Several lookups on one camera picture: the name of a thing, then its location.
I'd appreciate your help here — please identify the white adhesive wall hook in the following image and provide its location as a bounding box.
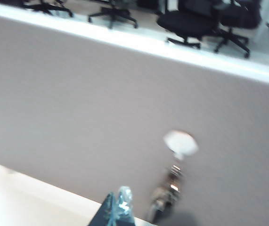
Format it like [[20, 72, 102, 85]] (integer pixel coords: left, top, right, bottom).
[[163, 129, 199, 161]]

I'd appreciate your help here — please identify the right grey desk divider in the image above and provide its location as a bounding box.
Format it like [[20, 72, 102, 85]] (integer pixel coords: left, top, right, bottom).
[[0, 0, 269, 223]]

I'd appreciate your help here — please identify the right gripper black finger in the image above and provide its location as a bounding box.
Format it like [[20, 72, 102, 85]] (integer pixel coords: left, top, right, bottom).
[[88, 186, 137, 226]]

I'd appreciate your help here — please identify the black swivel office chair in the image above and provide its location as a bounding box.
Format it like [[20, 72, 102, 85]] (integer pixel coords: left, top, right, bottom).
[[156, 0, 221, 49], [22, 0, 74, 17], [213, 0, 263, 59]]

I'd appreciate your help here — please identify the key bunch with black fob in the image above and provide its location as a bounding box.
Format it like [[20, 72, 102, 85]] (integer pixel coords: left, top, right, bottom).
[[147, 161, 197, 226]]

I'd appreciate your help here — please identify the black office chair base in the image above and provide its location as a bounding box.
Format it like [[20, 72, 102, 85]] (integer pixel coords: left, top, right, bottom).
[[88, 0, 139, 30]]

